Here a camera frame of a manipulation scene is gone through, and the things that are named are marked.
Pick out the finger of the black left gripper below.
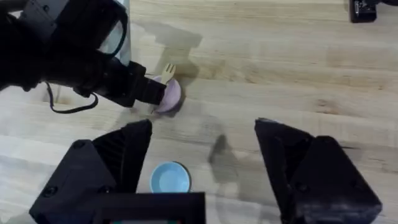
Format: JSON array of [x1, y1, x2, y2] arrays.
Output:
[[134, 76, 167, 106]]

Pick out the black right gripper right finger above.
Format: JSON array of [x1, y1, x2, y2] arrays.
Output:
[[254, 117, 383, 224]]

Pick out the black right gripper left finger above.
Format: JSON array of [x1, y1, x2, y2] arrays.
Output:
[[29, 119, 154, 224]]

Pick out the pink plate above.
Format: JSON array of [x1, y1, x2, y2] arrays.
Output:
[[151, 75, 183, 114]]

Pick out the blue plate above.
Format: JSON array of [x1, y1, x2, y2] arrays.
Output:
[[149, 161, 192, 194]]

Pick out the black block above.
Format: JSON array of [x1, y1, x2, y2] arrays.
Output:
[[348, 0, 378, 24]]

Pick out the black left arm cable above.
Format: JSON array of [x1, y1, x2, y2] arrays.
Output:
[[45, 81, 100, 114]]

